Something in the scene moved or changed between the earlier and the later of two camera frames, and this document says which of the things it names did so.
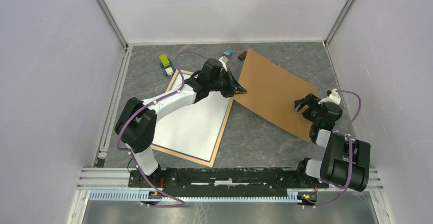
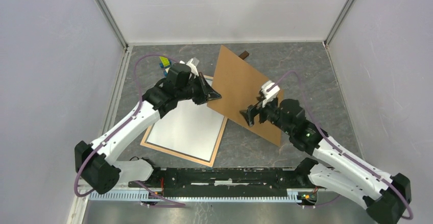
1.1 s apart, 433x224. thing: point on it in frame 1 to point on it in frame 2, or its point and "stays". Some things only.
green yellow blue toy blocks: (165, 62) stays
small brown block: (242, 56) stays
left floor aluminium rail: (100, 160) stays
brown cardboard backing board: (271, 91) to (239, 84)
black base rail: (225, 182) stays
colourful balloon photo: (192, 129) stays
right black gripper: (298, 103) to (249, 113)
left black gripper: (231, 91) to (207, 93)
